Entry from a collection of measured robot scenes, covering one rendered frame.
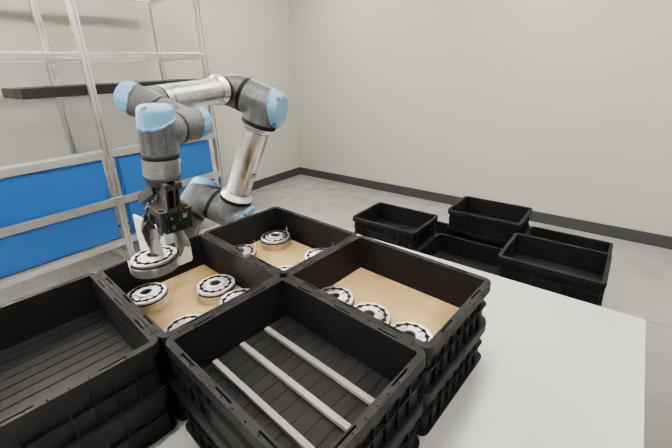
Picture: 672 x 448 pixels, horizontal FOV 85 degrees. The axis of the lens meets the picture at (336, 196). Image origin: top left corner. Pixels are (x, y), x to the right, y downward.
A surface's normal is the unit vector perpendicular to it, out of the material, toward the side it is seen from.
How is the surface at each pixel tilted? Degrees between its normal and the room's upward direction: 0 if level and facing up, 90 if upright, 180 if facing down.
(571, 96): 90
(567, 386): 0
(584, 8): 90
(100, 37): 90
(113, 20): 90
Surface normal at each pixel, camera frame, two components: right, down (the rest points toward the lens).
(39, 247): 0.78, 0.18
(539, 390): -0.04, -0.94
